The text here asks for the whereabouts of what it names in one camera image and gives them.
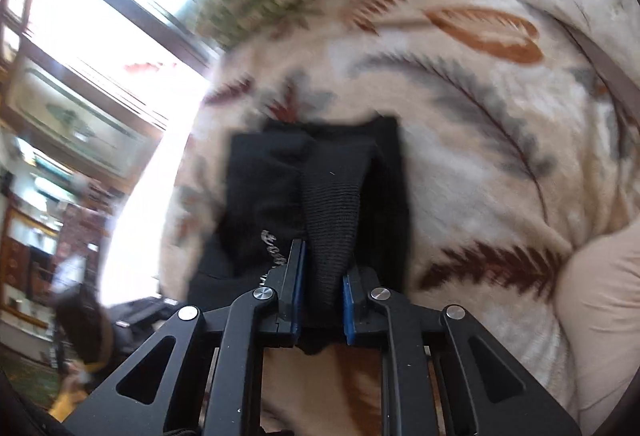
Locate black pants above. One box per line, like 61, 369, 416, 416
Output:
188, 115, 410, 355

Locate leaf pattern bed blanket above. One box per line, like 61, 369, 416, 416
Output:
160, 0, 639, 418

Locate pink cushion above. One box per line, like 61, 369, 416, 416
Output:
554, 221, 639, 435

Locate stained glass wooden door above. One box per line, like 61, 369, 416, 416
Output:
1, 0, 215, 192

